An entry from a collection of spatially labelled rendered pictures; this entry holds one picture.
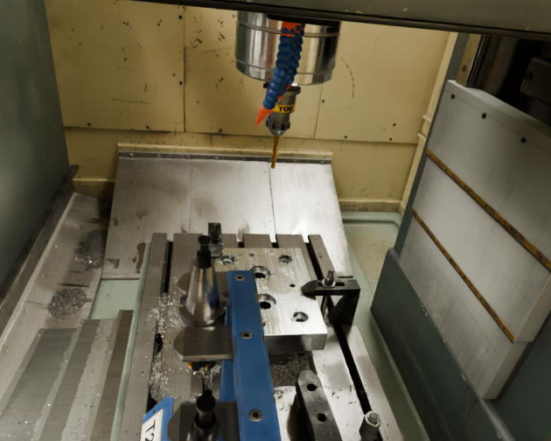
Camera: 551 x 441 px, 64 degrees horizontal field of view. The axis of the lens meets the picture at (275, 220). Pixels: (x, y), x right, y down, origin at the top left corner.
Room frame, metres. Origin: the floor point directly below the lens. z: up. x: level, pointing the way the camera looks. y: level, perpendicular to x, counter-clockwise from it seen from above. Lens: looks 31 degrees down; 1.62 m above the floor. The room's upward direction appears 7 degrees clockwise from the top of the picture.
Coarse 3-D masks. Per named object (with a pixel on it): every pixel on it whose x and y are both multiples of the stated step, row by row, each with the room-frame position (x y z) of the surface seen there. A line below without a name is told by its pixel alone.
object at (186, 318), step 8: (184, 296) 0.44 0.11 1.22; (184, 304) 0.43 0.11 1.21; (224, 304) 0.44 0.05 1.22; (184, 312) 0.41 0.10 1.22; (216, 312) 0.41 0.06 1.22; (224, 312) 0.42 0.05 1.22; (184, 320) 0.40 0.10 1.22; (192, 320) 0.39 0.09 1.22; (200, 320) 0.40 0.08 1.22; (208, 320) 0.40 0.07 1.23; (216, 320) 0.40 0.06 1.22; (224, 320) 0.42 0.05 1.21
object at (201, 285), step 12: (192, 264) 0.42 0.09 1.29; (192, 276) 0.42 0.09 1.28; (204, 276) 0.41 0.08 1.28; (192, 288) 0.41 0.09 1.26; (204, 288) 0.41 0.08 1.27; (216, 288) 0.42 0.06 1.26; (192, 300) 0.41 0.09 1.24; (204, 300) 0.41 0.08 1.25; (216, 300) 0.42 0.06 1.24; (192, 312) 0.40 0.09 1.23; (204, 312) 0.40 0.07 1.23
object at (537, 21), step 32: (160, 0) 0.38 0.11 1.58; (192, 0) 0.38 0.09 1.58; (224, 0) 0.39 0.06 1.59; (256, 0) 0.39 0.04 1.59; (288, 0) 0.40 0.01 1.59; (320, 0) 0.40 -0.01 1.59; (352, 0) 0.41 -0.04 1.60; (384, 0) 0.41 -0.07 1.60; (416, 0) 0.42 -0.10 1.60; (448, 0) 0.42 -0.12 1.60; (480, 0) 0.43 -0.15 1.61; (512, 0) 0.44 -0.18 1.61; (544, 0) 0.44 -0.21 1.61; (480, 32) 0.44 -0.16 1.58; (512, 32) 0.44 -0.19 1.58; (544, 32) 0.45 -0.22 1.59
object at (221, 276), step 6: (186, 276) 0.49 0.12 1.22; (216, 276) 0.49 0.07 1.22; (222, 276) 0.50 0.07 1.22; (180, 282) 0.47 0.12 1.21; (186, 282) 0.47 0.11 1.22; (222, 282) 0.48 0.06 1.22; (180, 288) 0.46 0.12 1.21; (186, 288) 0.46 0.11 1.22; (222, 288) 0.47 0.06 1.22; (222, 294) 0.46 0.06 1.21
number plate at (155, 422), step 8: (152, 416) 0.45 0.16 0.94; (160, 416) 0.44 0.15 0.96; (144, 424) 0.44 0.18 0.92; (152, 424) 0.43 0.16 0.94; (160, 424) 0.42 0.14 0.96; (144, 432) 0.43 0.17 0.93; (152, 432) 0.42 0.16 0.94; (160, 432) 0.41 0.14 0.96; (144, 440) 0.41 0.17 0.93; (152, 440) 0.40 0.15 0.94; (160, 440) 0.40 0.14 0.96
